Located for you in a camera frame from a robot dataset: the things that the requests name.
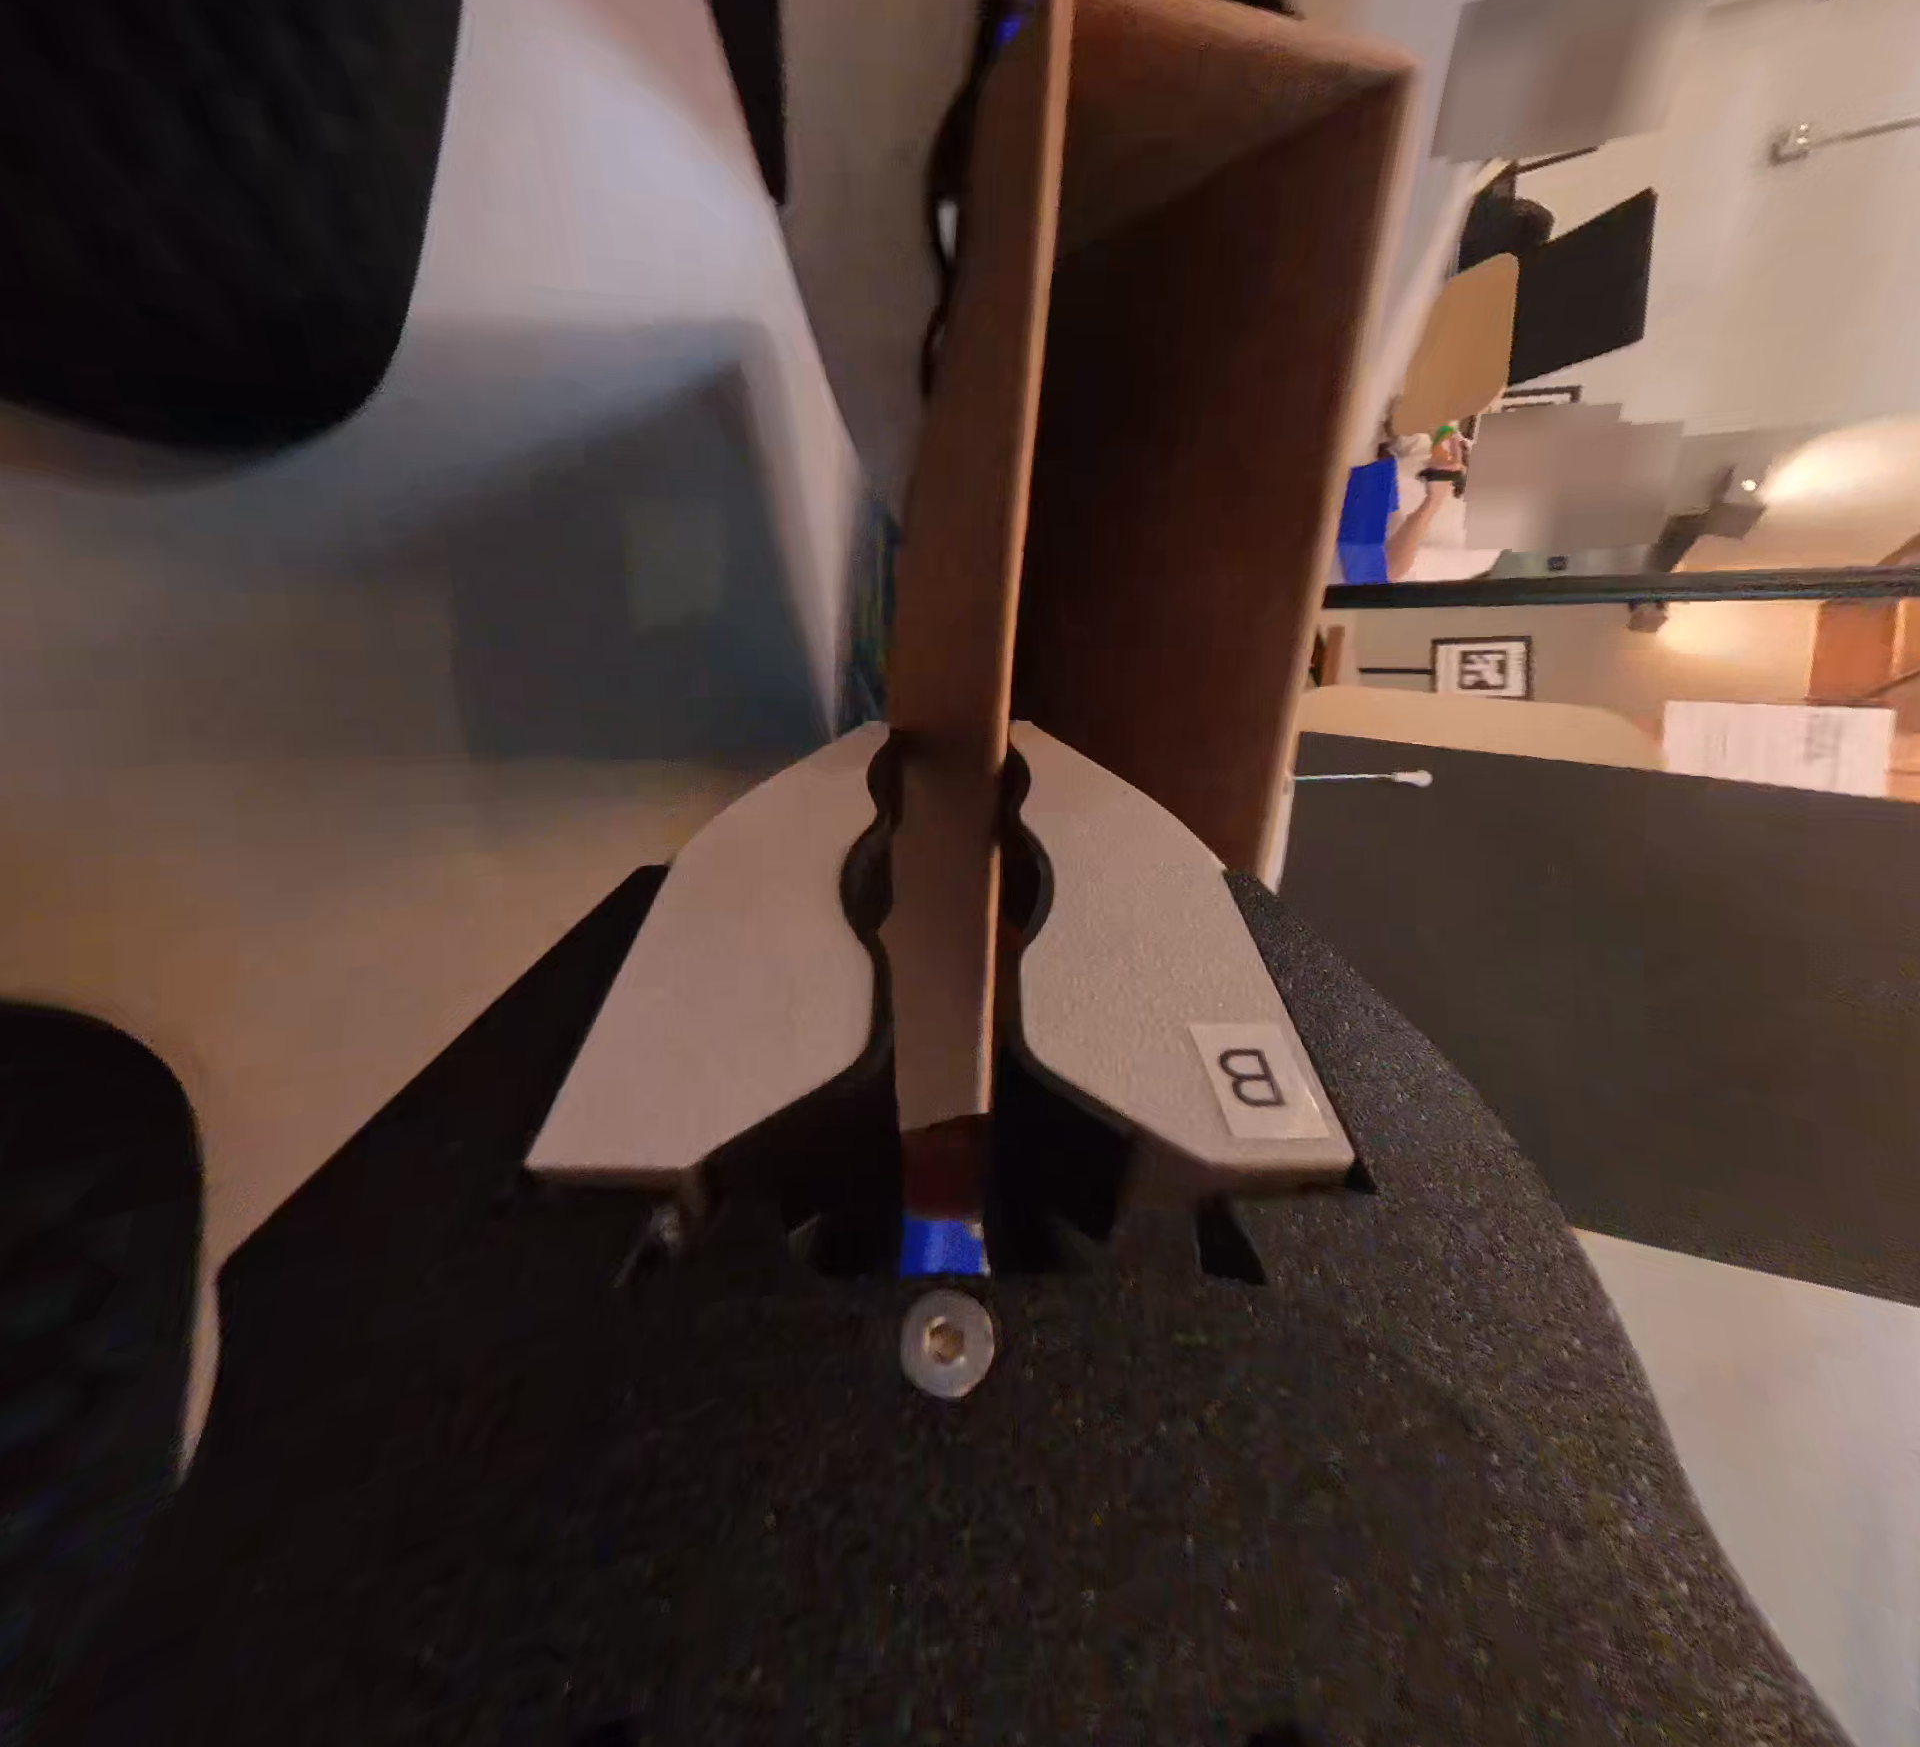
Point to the round wooden board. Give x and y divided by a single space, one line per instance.
1458 344

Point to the black table mat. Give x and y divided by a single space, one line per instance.
1651 997

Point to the white paper sheet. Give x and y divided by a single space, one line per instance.
1778 744

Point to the framed black-and-white tag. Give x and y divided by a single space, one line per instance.
1483 667

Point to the brown cardboard box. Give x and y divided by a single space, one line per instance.
1186 456

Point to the black wall panel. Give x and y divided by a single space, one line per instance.
1590 283

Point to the black mesh chair back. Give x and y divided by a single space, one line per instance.
196 127

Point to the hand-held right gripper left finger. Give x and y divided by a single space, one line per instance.
736 966

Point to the black mesh chair seat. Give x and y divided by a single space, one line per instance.
84 1296

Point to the black railing bar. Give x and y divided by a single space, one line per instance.
1651 588

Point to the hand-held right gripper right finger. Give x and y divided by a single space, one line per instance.
1141 966

